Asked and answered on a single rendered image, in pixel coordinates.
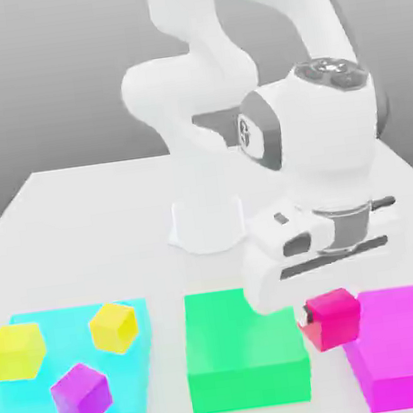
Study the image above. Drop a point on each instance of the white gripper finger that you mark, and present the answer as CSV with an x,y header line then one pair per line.
x,y
309,332

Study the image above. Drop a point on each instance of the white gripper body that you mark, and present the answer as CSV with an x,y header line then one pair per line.
x,y
266,286

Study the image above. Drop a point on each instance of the small pink cube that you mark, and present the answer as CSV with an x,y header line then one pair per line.
x,y
335,318

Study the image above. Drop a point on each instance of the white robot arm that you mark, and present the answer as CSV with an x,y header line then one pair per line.
x,y
323,147

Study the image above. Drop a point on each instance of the small yellow cube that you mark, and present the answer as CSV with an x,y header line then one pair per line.
x,y
112,329
16,352

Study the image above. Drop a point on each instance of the small purple cube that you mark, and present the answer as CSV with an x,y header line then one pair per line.
x,y
81,395

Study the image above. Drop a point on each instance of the large green box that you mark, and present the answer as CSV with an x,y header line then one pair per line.
x,y
241,356

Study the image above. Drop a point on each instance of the large magenta box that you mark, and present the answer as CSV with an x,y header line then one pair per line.
x,y
407,341

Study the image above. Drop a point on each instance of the large cyan box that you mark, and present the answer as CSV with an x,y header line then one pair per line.
x,y
134,381

